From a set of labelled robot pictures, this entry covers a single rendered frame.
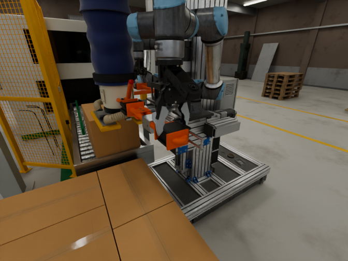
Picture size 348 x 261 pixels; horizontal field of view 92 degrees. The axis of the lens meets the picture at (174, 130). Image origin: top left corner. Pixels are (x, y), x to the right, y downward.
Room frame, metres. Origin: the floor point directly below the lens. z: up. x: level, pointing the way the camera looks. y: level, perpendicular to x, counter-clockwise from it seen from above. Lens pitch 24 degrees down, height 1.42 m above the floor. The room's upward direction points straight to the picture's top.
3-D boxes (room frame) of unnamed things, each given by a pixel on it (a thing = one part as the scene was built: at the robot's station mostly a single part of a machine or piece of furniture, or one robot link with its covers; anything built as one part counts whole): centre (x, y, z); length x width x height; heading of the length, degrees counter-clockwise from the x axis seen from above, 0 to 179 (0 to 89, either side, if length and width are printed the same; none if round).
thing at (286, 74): (6.31, -4.02, 0.43); 1.18 x 0.81 x 0.85; 120
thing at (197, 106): (1.19, -0.14, 1.09); 0.15 x 0.15 x 0.10
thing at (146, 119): (0.58, 0.08, 1.19); 0.07 x 0.07 x 0.04; 33
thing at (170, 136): (0.46, 0.01, 1.20); 0.08 x 0.07 x 0.05; 33
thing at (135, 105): (0.76, 0.19, 1.20); 0.10 x 0.08 x 0.06; 123
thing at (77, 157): (2.14, 1.39, 0.50); 2.31 x 0.05 x 0.19; 31
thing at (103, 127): (0.92, 0.41, 1.10); 0.34 x 0.10 x 0.05; 33
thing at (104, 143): (1.59, 0.66, 0.75); 0.60 x 0.40 x 0.40; 32
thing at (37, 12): (2.61, 1.78, 1.05); 1.17 x 0.10 x 2.10; 31
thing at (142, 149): (1.30, 0.51, 0.58); 0.70 x 0.03 x 0.06; 121
